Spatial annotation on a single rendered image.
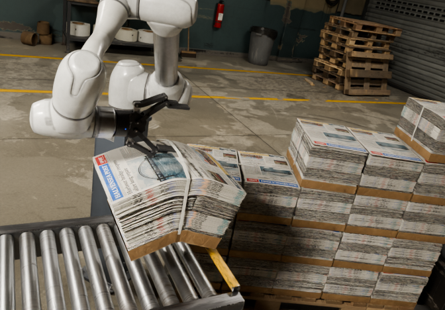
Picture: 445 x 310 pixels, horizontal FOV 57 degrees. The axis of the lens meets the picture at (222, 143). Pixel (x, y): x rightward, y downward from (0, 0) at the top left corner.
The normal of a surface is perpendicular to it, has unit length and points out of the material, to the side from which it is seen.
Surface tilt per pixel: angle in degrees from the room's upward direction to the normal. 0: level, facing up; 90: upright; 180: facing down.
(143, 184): 19
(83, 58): 44
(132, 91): 91
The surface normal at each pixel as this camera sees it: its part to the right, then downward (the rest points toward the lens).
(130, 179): -0.14, -0.84
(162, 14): -0.02, 0.65
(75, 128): 0.35, 0.82
